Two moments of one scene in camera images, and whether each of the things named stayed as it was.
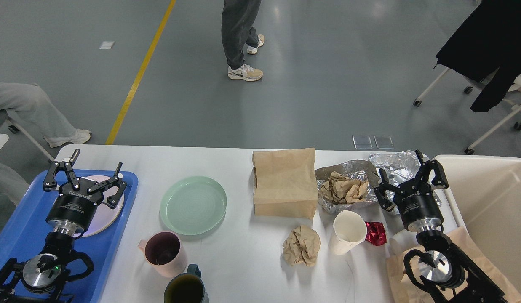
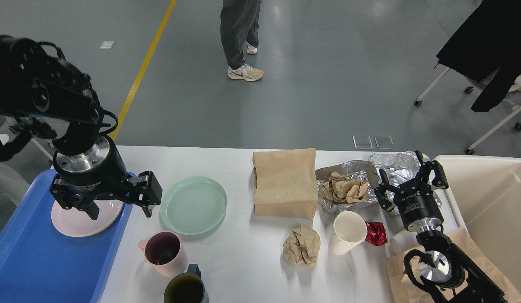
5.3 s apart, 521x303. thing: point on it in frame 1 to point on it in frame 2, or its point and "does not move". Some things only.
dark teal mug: x=186 y=288 does not move
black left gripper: x=73 y=208 to x=101 y=171
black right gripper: x=415 y=199 does not move
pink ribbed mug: x=163 y=251 does not move
